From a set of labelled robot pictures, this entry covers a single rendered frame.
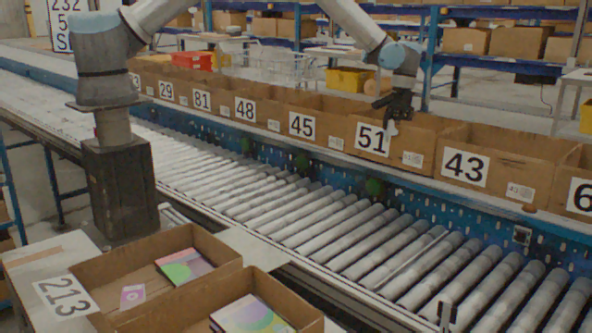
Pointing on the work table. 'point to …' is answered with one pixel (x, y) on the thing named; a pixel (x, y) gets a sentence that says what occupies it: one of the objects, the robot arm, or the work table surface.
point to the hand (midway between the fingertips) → (386, 139)
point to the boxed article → (132, 296)
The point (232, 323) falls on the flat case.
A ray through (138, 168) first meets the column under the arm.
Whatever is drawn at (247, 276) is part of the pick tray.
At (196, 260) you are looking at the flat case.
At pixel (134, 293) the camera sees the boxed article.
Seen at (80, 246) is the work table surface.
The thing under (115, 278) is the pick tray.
